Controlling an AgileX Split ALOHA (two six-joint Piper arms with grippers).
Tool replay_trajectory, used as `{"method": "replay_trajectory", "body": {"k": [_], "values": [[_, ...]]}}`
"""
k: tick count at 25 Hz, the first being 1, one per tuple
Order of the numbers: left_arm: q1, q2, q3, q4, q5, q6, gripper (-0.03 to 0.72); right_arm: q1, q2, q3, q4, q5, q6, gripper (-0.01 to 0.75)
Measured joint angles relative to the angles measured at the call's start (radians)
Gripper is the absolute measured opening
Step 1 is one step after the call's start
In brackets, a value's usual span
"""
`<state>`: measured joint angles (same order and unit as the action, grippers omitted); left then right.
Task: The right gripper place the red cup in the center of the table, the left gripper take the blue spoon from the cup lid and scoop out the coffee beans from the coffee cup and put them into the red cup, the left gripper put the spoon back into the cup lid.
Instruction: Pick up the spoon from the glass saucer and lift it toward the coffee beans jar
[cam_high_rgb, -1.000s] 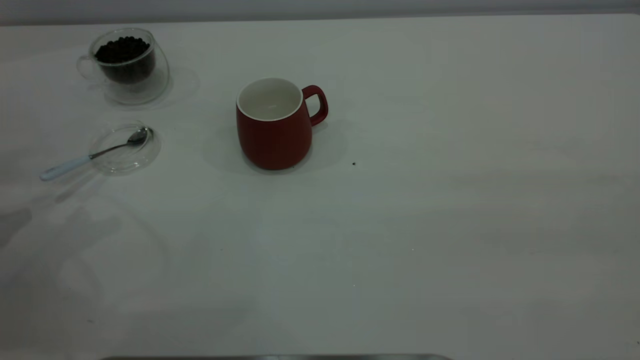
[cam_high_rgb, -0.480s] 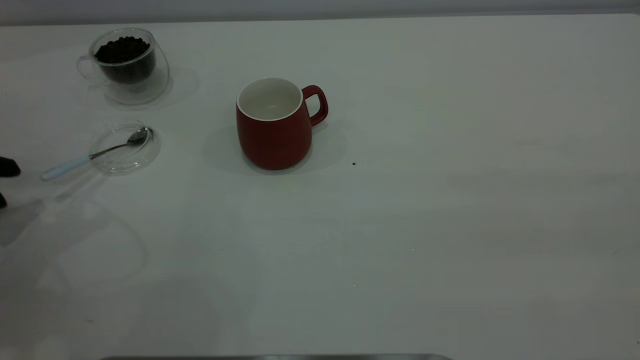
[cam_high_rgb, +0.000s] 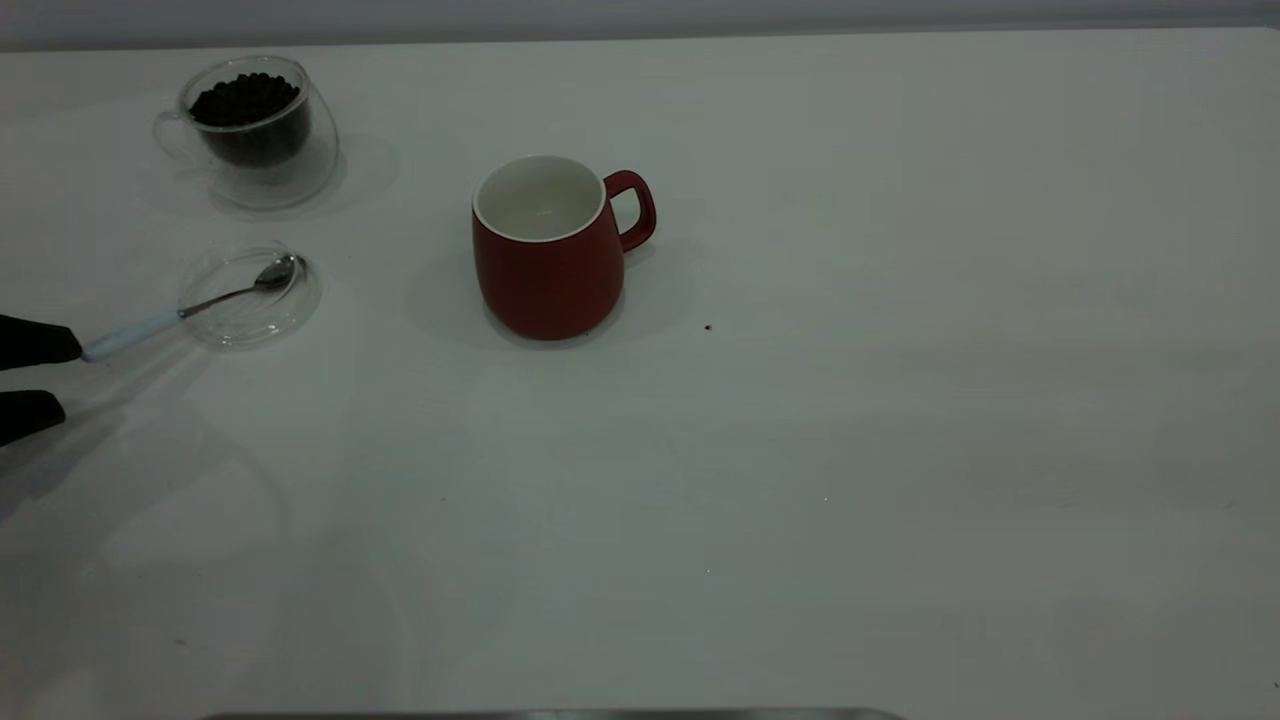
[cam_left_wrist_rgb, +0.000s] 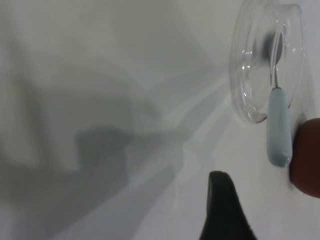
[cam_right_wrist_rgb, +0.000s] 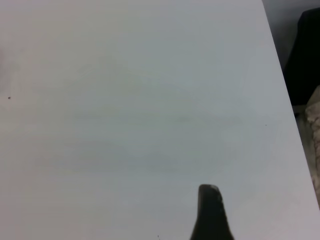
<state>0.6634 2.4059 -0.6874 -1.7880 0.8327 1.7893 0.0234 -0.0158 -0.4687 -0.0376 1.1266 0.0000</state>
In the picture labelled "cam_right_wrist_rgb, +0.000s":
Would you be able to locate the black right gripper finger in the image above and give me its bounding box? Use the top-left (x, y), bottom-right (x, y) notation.
top-left (190, 184), bottom-right (236, 240)

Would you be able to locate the beige rough cloth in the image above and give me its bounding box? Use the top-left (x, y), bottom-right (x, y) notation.
top-left (303, 85), bottom-right (320, 208)

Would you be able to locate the black background object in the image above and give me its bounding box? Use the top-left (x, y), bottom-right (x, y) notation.
top-left (283, 7), bottom-right (320, 107)

